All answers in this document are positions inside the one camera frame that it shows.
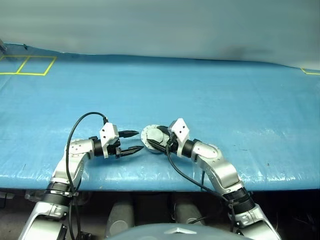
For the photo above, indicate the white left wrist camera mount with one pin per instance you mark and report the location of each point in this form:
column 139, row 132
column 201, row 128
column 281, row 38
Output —
column 107, row 132

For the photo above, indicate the blue-grey rounded robot chest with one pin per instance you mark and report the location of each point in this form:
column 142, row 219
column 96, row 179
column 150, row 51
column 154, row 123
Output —
column 150, row 232

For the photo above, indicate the silver motor lid circuit board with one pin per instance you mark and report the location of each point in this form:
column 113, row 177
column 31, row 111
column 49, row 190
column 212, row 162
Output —
column 155, row 134

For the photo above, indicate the blue table cover sheet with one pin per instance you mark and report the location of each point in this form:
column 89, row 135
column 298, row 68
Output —
column 175, row 100

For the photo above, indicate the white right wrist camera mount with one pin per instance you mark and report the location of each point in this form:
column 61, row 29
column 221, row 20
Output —
column 181, row 128

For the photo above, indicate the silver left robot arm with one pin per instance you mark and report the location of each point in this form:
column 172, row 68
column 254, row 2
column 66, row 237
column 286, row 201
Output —
column 75, row 152

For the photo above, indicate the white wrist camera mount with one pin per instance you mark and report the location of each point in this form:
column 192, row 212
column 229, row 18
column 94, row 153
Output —
column 181, row 128
column 107, row 132

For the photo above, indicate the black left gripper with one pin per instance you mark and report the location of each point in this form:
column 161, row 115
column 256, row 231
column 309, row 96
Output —
column 118, row 152

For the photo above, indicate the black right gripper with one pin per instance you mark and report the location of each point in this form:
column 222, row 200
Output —
column 172, row 143

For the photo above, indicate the grey rounded cylinder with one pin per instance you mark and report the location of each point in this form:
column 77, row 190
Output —
column 188, row 212
column 121, row 217

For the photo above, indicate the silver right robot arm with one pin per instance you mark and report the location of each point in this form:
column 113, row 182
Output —
column 217, row 162

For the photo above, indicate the grey object at table edge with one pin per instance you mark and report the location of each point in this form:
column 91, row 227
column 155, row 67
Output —
column 2, row 47

